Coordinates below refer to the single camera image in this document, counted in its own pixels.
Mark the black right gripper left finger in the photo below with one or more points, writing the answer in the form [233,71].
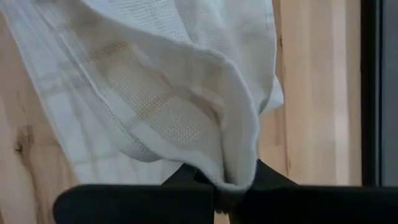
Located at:
[133,205]

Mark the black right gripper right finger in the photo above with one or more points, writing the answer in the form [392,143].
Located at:
[311,205]

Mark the white grid-lined towel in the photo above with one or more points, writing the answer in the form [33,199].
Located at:
[155,77]

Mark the black metal table frame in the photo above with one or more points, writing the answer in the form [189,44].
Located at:
[370,93]

